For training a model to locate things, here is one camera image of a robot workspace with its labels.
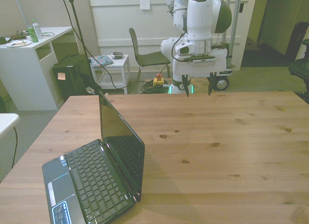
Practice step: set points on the dark chair with metal legs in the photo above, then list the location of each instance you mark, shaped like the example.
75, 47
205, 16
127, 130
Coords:
147, 58

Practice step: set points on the patterned fabric pouch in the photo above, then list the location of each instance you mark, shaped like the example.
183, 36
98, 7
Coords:
101, 60

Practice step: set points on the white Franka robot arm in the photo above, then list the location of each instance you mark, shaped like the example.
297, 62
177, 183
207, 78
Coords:
200, 16

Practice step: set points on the black laptop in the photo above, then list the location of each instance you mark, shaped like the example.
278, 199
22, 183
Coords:
96, 175

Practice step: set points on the clutter of small items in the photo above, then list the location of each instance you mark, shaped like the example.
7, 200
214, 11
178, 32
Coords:
19, 35

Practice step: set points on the small white side table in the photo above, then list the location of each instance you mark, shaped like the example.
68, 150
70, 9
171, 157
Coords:
119, 64

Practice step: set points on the white desk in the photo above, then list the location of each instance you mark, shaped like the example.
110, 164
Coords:
21, 72

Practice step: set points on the small grey device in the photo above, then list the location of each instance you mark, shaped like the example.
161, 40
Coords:
117, 56

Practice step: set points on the white paper sheet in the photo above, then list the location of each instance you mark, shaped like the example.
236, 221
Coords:
144, 0

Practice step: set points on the yellow emergency stop button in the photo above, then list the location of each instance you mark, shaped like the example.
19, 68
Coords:
158, 80

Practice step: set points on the black computer tower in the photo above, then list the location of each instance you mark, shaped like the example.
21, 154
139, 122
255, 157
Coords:
70, 81

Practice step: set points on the white rounded table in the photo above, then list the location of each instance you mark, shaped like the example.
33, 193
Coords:
6, 122

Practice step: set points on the white plate with food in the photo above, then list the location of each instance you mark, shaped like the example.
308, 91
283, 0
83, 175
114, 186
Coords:
19, 43

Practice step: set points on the clear plastic bottle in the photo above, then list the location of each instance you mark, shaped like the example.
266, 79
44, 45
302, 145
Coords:
37, 29

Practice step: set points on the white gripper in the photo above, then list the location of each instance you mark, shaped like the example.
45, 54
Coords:
202, 70

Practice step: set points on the black office chair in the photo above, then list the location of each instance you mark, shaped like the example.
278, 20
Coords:
300, 62

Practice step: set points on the black camera tripod stand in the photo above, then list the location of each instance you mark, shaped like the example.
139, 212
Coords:
80, 38

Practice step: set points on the green bottle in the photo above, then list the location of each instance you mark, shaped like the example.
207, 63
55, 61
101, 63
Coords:
32, 34

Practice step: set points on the metal pole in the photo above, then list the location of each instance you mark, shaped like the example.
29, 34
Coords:
233, 28

